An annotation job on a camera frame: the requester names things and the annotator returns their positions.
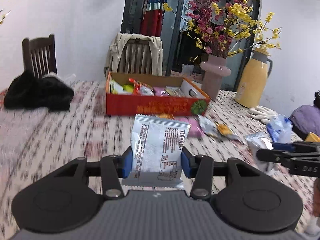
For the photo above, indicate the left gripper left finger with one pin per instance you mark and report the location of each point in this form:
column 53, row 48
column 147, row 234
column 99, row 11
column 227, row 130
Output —
column 112, row 169

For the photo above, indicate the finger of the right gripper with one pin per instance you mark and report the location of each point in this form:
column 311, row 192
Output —
column 283, row 146
column 274, row 156

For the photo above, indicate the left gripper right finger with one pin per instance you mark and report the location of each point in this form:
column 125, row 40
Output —
column 200, row 167

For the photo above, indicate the large white snack packet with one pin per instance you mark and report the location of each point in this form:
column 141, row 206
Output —
column 156, row 145

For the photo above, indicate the green snack packet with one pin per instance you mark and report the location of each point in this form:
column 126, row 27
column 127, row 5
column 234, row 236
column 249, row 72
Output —
column 128, row 89
column 116, row 88

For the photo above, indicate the red snack bag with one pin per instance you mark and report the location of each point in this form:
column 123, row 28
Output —
column 140, row 88

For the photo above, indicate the pink snack packet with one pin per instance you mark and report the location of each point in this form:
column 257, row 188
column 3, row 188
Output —
column 160, row 91

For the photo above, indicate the blue plastic bag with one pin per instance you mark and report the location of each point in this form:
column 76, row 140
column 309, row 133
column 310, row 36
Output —
column 280, row 129

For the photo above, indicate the yellow mug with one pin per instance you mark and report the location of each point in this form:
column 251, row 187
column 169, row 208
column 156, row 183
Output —
column 312, row 138

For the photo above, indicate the person in purple jacket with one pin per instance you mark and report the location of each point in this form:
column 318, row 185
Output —
column 305, row 119

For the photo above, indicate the small orange silver packet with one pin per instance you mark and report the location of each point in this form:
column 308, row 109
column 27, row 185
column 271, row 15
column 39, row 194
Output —
column 216, row 130

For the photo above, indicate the white gloves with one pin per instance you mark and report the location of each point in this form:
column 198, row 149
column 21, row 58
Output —
column 263, row 114

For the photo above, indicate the yellow thermos jug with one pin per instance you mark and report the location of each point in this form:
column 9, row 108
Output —
column 254, row 78

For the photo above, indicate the red cardboard snack box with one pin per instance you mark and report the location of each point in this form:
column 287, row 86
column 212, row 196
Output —
column 194, row 102

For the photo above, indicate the pink ceramic vase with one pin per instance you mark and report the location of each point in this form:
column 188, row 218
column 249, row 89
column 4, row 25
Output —
column 214, row 70

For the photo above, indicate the wooden chair with jacket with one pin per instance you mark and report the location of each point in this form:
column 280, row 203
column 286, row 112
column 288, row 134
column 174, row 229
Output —
column 136, row 58

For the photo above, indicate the black cloth bundle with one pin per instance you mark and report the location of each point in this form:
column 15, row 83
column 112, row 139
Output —
column 30, row 92

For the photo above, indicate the beige jacket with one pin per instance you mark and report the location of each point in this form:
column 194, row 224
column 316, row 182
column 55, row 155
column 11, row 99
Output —
column 118, row 44

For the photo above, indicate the dark wooden chair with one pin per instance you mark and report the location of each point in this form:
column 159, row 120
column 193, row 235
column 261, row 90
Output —
column 39, row 55

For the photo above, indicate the red hanging garment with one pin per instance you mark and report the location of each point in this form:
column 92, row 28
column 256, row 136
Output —
column 152, row 19

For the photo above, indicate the yellow and pink flower branches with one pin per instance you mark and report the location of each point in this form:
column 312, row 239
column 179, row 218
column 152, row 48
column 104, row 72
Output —
column 218, row 27

